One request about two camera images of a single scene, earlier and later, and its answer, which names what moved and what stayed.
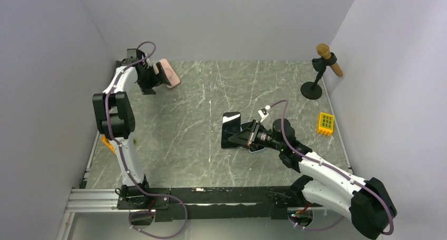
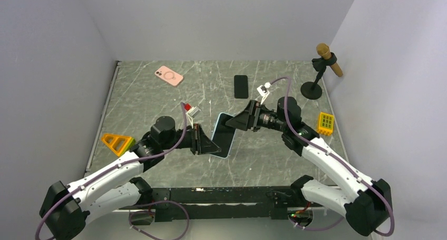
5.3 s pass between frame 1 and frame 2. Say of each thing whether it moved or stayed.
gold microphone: stayed
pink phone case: moved
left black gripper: moved
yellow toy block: stayed
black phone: moved
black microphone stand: stayed
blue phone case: moved
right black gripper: moved
